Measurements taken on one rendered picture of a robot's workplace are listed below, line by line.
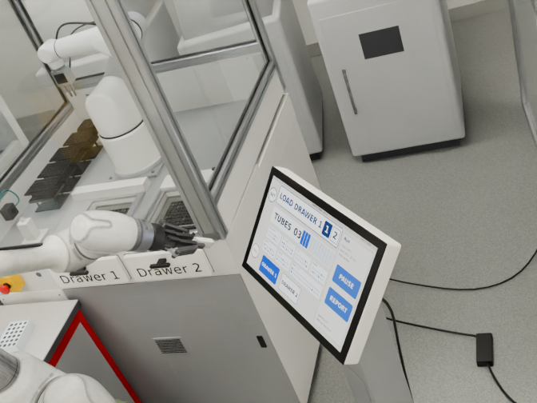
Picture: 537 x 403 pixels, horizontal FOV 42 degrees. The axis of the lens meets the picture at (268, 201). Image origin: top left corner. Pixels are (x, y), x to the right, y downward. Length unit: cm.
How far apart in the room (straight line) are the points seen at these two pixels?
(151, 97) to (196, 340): 101
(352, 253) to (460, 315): 143
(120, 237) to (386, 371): 84
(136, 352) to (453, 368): 121
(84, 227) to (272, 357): 105
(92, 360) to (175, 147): 100
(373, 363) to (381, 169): 205
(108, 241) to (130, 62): 48
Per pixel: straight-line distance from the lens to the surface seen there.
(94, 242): 178
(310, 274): 178
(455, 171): 379
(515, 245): 330
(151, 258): 234
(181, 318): 254
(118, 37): 191
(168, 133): 201
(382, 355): 204
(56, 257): 187
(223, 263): 228
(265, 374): 267
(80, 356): 266
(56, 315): 262
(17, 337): 258
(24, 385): 192
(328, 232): 173
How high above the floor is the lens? 221
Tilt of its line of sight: 33 degrees down
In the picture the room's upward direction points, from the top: 22 degrees counter-clockwise
